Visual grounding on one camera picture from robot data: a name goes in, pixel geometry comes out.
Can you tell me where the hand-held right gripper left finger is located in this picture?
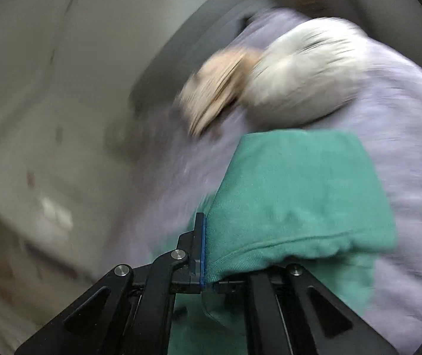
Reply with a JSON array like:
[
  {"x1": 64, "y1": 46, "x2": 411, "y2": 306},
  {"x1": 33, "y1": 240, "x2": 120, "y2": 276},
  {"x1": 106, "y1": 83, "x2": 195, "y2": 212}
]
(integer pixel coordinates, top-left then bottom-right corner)
[{"x1": 14, "y1": 212, "x2": 207, "y2": 355}]

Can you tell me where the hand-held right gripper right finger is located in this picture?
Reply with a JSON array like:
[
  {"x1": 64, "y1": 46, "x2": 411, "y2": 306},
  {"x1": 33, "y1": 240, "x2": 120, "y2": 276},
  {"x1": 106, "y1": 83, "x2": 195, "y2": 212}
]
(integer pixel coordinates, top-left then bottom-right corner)
[{"x1": 214, "y1": 264, "x2": 401, "y2": 355}]

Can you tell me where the green garment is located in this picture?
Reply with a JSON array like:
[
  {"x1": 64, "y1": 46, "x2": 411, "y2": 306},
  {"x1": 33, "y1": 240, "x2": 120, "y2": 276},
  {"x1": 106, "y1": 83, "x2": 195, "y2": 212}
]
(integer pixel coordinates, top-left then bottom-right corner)
[{"x1": 166, "y1": 130, "x2": 399, "y2": 355}]

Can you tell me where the beige quilted cover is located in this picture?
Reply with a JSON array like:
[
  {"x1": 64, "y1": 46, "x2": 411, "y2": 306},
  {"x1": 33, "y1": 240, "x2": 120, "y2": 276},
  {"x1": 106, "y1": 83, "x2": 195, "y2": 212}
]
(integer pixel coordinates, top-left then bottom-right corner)
[{"x1": 179, "y1": 49, "x2": 260, "y2": 138}]

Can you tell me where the white wardrobe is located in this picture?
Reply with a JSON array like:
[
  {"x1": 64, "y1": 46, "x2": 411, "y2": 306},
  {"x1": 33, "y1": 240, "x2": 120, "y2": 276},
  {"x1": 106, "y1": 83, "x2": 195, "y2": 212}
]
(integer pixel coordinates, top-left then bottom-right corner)
[{"x1": 0, "y1": 111, "x2": 130, "y2": 289}]

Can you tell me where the grey padded headboard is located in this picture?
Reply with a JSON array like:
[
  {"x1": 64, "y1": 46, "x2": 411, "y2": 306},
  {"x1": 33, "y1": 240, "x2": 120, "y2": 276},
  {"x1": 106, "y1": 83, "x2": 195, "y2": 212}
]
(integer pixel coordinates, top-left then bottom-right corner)
[{"x1": 129, "y1": 0, "x2": 283, "y2": 113}]

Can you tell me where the white quilted pillow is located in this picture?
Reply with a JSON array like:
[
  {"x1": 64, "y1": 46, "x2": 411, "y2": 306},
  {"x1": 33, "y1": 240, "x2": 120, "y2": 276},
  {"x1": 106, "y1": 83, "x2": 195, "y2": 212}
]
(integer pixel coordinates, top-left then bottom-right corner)
[{"x1": 246, "y1": 17, "x2": 369, "y2": 132}]

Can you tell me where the purple fleece blanket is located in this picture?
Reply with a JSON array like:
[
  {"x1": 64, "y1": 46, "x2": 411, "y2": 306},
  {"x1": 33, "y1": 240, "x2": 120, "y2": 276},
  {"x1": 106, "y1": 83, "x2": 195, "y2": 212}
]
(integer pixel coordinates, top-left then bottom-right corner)
[{"x1": 103, "y1": 7, "x2": 422, "y2": 355}]

